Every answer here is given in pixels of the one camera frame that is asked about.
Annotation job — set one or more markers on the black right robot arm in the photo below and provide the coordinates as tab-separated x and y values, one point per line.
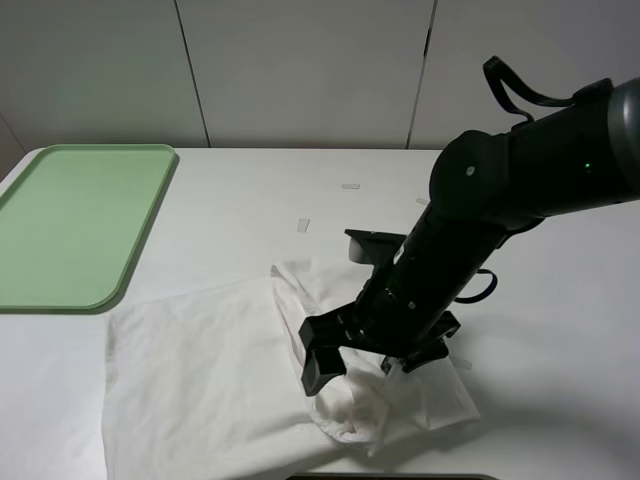
483	190

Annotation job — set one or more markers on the green plastic tray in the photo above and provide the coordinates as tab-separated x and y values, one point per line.
73	221

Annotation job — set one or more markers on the white short sleeve shirt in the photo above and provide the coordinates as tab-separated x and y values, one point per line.
221	368

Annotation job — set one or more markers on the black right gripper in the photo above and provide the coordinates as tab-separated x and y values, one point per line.
401	313

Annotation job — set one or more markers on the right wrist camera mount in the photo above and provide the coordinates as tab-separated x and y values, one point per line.
372	247

